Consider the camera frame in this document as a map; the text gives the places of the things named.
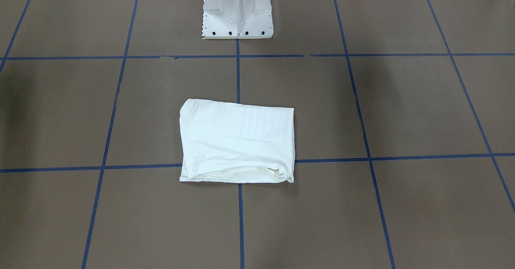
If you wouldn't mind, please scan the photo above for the white long-sleeve printed shirt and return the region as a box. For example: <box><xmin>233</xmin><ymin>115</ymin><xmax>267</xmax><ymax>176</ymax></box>
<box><xmin>179</xmin><ymin>99</ymin><xmax>295</xmax><ymax>184</ymax></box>

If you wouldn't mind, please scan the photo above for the white pedestal column with base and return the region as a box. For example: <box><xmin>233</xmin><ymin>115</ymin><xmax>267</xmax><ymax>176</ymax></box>
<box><xmin>201</xmin><ymin>0</ymin><xmax>274</xmax><ymax>39</ymax></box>

